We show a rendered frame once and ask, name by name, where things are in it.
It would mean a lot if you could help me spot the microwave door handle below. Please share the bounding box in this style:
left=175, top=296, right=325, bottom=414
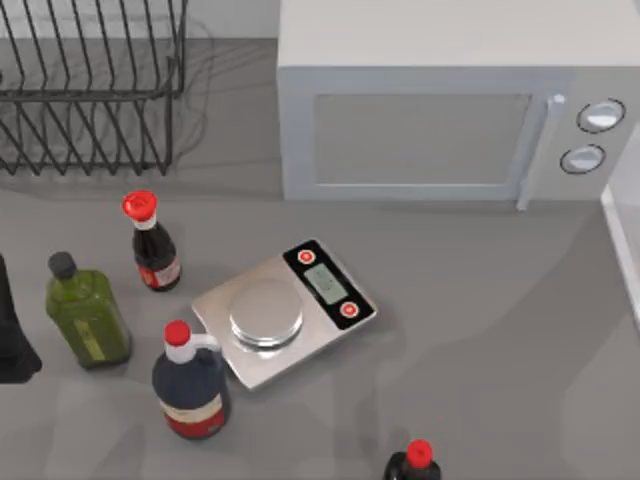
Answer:
left=516, top=93, right=567, bottom=212

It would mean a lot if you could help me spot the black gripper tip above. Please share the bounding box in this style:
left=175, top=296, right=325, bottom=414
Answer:
left=0, top=253, right=43, bottom=385

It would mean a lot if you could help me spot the black wire dish rack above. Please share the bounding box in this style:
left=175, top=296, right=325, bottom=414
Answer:
left=0, top=0, right=190, bottom=177

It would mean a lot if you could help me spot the dark bottle with red cap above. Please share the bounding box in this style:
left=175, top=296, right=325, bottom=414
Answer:
left=382, top=438, right=443, bottom=480

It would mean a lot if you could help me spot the silver kitchen scale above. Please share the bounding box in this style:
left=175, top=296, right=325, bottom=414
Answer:
left=191, top=238, right=379, bottom=392

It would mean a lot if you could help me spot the pale microwave oven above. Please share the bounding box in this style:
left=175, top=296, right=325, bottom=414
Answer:
left=276, top=0, right=640, bottom=212

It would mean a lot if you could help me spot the dark jug with red cap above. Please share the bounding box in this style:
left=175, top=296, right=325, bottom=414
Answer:
left=151, top=319, right=233, bottom=442

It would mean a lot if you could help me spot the large microwave knob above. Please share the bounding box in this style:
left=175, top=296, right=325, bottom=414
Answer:
left=576, top=98, right=627, bottom=134

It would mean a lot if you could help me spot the green bottle with black cap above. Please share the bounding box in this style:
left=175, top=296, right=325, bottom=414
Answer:
left=45, top=251, right=134, bottom=371

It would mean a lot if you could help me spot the slim dark red-capped bottle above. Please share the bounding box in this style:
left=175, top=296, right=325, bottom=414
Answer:
left=121, top=189, right=183, bottom=293

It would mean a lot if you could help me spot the white sink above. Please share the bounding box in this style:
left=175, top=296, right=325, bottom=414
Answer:
left=600, top=144, right=640, bottom=335

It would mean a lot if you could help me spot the small microwave knob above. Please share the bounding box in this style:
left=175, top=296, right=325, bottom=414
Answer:
left=559, top=143, right=607, bottom=175

